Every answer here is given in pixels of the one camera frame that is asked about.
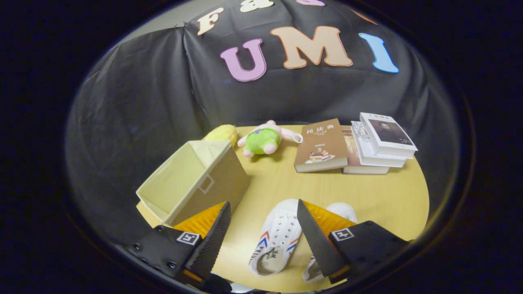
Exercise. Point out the brown cover book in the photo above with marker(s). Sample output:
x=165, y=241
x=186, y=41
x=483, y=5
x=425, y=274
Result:
x=320, y=141

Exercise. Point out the yellow plush toy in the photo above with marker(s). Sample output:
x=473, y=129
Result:
x=222, y=132

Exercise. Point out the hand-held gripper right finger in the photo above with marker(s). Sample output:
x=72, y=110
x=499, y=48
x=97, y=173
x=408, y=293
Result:
x=316, y=245

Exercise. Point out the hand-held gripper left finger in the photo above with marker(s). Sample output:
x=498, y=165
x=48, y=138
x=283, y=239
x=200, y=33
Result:
x=212, y=245

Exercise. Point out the white book with portrait cover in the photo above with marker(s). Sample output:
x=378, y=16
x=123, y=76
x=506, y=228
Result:
x=388, y=132

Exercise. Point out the black backdrop cloth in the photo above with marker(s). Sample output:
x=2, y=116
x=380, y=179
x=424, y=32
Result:
x=143, y=122

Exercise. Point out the green and pink plush toy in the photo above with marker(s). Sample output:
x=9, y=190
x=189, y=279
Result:
x=263, y=141

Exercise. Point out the beige fabric storage box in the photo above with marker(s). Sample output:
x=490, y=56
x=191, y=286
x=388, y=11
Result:
x=220, y=179

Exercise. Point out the white patterned cover book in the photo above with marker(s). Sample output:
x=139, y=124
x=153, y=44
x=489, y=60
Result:
x=363, y=148

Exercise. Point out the white canvas shoe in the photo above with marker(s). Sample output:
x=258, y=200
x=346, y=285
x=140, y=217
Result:
x=278, y=232
x=345, y=210

